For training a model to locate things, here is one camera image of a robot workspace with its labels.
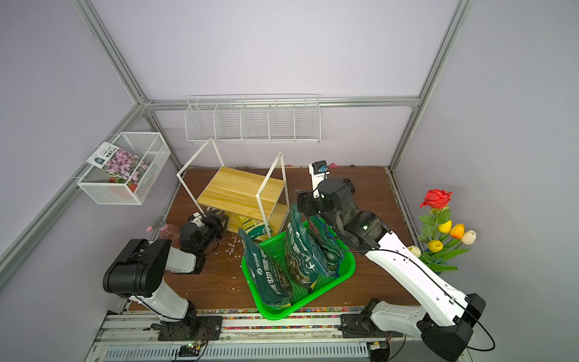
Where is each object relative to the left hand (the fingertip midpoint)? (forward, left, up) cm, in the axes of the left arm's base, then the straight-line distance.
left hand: (230, 211), depth 90 cm
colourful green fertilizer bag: (-22, -36, +8) cm, 43 cm away
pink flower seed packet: (+4, +31, +23) cm, 39 cm away
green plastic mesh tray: (-13, -18, -5) cm, 23 cm away
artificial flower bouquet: (-28, -64, +20) cm, 72 cm away
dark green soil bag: (-30, -16, +13) cm, 37 cm away
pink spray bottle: (-6, +24, -1) cm, 24 cm away
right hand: (-9, -30, +23) cm, 39 cm away
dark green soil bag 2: (-26, -28, +11) cm, 40 cm away
